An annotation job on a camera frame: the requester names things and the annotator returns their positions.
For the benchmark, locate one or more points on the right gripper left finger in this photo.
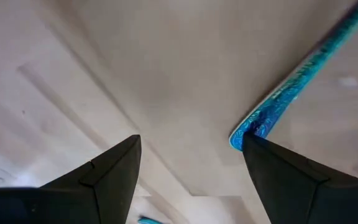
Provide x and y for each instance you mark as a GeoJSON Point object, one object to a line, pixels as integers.
{"type": "Point", "coordinates": [113, 186]}

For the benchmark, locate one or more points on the iridescent rainbow metal spoon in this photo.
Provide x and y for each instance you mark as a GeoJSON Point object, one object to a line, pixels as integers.
{"type": "Point", "coordinates": [278, 102]}

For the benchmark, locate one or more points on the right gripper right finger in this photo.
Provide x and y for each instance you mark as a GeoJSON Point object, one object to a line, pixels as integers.
{"type": "Point", "coordinates": [284, 193]}

